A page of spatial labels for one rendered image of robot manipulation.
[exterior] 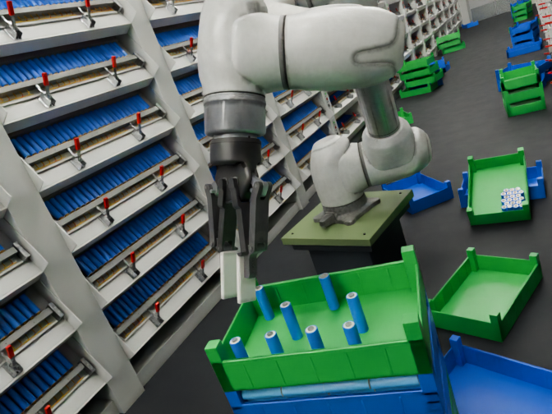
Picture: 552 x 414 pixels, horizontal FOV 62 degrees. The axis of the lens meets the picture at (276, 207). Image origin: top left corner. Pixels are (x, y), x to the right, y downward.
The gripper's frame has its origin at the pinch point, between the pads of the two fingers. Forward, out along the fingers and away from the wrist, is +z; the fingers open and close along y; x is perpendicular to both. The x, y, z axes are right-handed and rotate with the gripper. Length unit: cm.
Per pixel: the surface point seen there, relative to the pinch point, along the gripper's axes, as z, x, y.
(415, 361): 9.1, -10.0, -23.0
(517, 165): -22, -150, 15
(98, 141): -30, -16, 92
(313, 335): 7.3, -4.4, -10.8
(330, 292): 4.3, -16.1, -3.9
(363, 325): 7.7, -14.2, -12.0
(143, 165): -23, -34, 98
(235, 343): 9.4, 1.3, -0.8
